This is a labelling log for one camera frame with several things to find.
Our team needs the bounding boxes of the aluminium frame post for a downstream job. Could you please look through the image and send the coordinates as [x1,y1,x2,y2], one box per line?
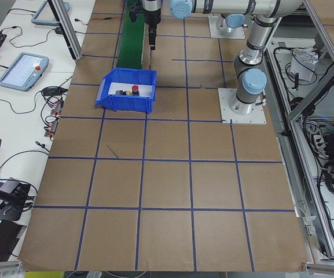
[47,0,82,61]

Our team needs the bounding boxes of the green conveyor belt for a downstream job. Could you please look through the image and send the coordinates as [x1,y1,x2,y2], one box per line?
[116,1,145,69]

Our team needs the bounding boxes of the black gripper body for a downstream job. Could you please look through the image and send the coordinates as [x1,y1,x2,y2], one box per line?
[141,0,162,26]

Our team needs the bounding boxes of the far teach pendant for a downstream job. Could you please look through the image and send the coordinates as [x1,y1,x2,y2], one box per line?
[31,1,57,26]

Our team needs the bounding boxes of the red mushroom push button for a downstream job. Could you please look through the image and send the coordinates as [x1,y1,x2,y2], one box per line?
[131,85,140,96]

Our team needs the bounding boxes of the near teach pendant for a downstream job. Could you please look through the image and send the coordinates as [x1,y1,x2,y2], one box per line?
[0,52,49,92]

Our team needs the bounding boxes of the white foam pad left bin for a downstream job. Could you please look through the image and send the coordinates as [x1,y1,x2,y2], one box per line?
[108,82,153,97]

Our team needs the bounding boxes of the teach pendant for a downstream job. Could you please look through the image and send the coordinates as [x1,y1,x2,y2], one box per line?
[31,1,57,26]
[0,52,49,92]

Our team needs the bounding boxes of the left blue plastic bin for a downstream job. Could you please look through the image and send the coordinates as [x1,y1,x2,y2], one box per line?
[95,68,157,114]

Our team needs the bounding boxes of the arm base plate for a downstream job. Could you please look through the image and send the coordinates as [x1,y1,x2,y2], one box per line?
[208,14,245,39]
[218,88,266,125]

